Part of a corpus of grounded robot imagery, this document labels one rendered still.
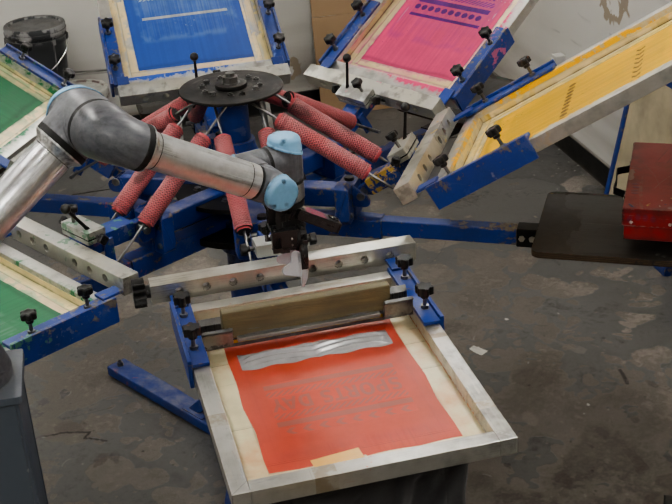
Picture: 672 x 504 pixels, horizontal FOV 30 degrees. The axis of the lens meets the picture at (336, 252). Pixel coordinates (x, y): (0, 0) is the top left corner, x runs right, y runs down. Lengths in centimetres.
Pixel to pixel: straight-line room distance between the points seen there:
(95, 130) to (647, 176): 161
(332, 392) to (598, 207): 118
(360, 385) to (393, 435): 21
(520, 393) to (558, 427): 24
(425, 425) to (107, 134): 89
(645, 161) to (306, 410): 131
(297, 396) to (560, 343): 218
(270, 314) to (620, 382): 196
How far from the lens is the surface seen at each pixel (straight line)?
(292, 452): 260
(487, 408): 265
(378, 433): 264
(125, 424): 451
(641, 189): 337
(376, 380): 281
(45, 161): 252
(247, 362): 290
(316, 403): 275
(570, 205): 364
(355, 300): 297
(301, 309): 295
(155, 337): 500
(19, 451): 253
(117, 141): 242
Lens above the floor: 246
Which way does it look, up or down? 26 degrees down
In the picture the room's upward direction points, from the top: 4 degrees counter-clockwise
